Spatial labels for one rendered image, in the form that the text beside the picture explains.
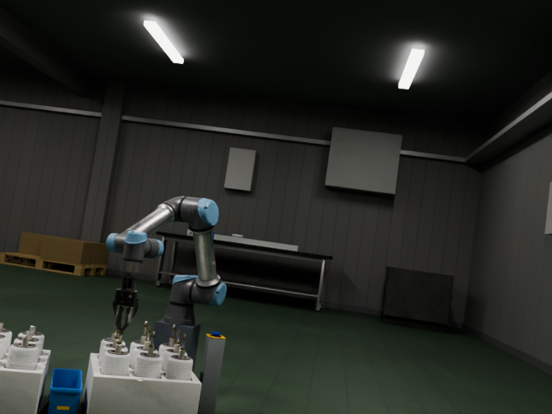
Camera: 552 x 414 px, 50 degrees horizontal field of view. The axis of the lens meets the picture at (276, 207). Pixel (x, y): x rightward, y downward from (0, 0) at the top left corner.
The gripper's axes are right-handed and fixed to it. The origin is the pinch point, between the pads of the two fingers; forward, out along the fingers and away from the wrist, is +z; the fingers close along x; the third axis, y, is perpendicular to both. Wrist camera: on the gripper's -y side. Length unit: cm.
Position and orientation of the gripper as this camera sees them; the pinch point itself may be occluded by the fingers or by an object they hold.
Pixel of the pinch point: (122, 326)
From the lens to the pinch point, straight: 231.7
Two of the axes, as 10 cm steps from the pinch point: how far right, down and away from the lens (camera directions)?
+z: -1.4, 9.9, -0.7
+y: 1.3, -0.5, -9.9
